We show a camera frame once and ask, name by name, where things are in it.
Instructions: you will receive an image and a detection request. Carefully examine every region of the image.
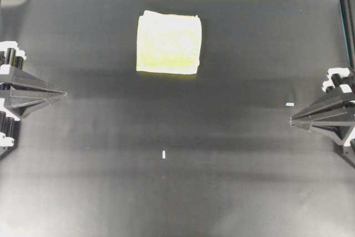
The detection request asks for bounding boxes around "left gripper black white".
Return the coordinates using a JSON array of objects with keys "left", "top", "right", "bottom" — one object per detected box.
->
[{"left": 0, "top": 41, "right": 68, "bottom": 147}]

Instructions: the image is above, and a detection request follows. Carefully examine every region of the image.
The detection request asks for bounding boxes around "yellow cloth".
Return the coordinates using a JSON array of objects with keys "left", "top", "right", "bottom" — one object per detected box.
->
[{"left": 136, "top": 10, "right": 202, "bottom": 75}]

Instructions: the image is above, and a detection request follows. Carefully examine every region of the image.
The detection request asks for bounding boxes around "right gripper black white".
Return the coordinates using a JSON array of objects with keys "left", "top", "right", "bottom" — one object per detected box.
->
[{"left": 290, "top": 68, "right": 354, "bottom": 146}]

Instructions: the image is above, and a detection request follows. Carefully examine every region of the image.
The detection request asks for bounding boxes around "black frame post right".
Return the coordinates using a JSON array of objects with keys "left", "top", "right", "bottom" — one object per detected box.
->
[{"left": 339, "top": 0, "right": 354, "bottom": 70}]

